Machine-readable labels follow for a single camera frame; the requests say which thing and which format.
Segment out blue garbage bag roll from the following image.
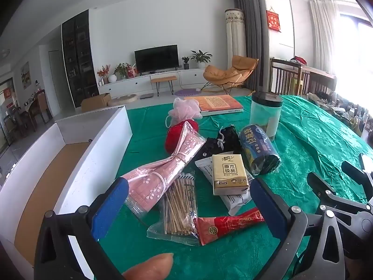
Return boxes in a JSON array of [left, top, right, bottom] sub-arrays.
[[239, 125, 281, 176]]

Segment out yellow tissue packet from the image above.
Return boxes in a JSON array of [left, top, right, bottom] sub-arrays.
[[212, 154, 249, 196]]

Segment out pink floral mask pack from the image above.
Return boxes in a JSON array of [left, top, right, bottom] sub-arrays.
[[121, 121, 206, 218]]

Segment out person's left hand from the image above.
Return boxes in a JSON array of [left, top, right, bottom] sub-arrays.
[[122, 253, 174, 280]]

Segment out green satin tablecloth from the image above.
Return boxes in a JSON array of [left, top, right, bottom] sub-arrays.
[[100, 95, 372, 279]]

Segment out red sachet packet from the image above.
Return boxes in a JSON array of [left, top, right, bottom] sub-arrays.
[[194, 207, 264, 246]]

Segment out clear jar black lid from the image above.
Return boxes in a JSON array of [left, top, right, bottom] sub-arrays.
[[249, 92, 283, 140]]

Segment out black lace fabric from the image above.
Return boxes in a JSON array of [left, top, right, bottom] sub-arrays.
[[192, 125, 242, 162]]

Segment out white cardboard box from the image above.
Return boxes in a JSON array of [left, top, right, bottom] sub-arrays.
[[1, 107, 132, 279]]

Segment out wooden slatted bench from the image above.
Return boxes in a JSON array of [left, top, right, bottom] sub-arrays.
[[269, 58, 337, 96]]

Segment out bag of wooden sticks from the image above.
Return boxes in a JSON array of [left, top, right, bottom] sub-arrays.
[[147, 173, 200, 246]]

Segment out orange hardcover book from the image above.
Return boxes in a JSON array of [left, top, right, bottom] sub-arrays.
[[185, 95, 243, 116]]

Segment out orange rocking lounge chair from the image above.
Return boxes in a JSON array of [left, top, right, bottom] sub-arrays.
[[201, 55, 259, 94]]

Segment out red yarn ball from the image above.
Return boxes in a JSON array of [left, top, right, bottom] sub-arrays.
[[164, 119, 199, 154]]

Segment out wooden dining chair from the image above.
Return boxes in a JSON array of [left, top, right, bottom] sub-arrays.
[[25, 90, 52, 132]]

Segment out pink mesh bath pouf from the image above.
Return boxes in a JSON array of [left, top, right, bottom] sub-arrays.
[[165, 97, 202, 128]]

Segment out white sheer curtain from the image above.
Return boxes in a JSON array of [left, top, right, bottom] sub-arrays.
[[309, 0, 339, 73]]

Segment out brown cardboard box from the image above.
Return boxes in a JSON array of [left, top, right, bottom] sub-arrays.
[[81, 93, 111, 112]]

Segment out purple round floor mat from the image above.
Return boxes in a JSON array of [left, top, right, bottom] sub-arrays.
[[174, 88, 200, 97]]

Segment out beige pet bed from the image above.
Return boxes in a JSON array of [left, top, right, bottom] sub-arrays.
[[108, 94, 138, 107]]

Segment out green potted plant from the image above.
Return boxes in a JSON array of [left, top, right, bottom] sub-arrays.
[[191, 50, 212, 68]]

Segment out small wooden bench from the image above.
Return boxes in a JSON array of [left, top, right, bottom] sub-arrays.
[[150, 76, 177, 96]]

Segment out covered standing air conditioner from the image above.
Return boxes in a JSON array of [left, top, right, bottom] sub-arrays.
[[224, 8, 247, 68]]

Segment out round white vase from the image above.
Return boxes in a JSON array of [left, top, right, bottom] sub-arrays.
[[108, 74, 117, 84]]

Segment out small dark potted plant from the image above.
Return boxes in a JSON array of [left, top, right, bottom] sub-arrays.
[[181, 56, 190, 70]]

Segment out red flowers in vase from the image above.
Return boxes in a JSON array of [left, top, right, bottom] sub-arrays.
[[97, 64, 111, 85]]

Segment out grey curtain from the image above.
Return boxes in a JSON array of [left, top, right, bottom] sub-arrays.
[[234, 0, 269, 92]]

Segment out white TV cabinet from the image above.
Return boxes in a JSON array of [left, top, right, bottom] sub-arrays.
[[98, 69, 206, 98]]

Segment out leafy plant with red pot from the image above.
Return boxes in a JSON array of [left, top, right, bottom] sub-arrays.
[[114, 63, 137, 79]]

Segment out black flat television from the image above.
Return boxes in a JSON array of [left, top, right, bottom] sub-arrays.
[[135, 44, 180, 73]]

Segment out black glass display cabinet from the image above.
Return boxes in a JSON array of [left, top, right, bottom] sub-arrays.
[[61, 10, 99, 108]]

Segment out red wall calendar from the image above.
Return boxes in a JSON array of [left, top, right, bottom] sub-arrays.
[[266, 8, 281, 32]]

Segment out framed wall painting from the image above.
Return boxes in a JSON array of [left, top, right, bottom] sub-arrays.
[[20, 62, 32, 89]]

